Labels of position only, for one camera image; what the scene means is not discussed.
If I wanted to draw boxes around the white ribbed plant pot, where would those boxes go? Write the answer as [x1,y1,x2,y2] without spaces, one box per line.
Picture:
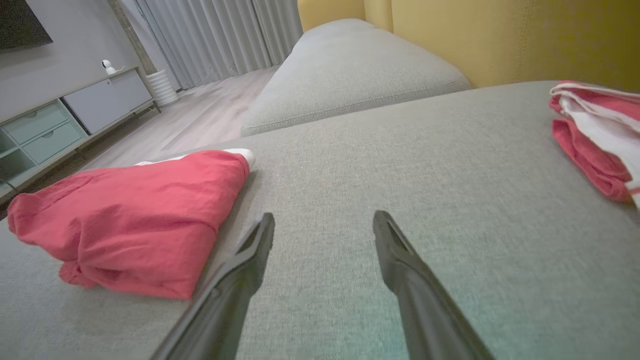
[146,69,180,108]

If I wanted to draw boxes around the black wall television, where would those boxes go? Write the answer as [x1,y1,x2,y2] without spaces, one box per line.
[0,0,54,51]

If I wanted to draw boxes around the red garment wide white bands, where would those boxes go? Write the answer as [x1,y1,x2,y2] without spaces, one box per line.
[549,80,640,210]

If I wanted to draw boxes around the white mint TV cabinet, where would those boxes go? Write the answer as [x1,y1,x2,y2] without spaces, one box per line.
[0,66,161,206]

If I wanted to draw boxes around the large grey sofa seat cushion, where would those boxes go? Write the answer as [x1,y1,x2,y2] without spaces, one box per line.
[0,80,640,360]

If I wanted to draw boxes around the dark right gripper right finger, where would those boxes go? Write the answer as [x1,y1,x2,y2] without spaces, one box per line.
[372,210,496,360]

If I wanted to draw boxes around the small grey sofa seat cushion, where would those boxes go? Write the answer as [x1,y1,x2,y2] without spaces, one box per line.
[240,18,472,138]

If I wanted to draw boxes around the red garment thin white stripes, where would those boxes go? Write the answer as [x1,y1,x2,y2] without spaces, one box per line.
[7,148,257,301]

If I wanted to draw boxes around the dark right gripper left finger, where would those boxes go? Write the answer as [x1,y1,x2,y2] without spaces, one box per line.
[150,212,276,360]

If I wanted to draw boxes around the grey pleated curtain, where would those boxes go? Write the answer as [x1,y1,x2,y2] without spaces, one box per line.
[117,0,304,92]

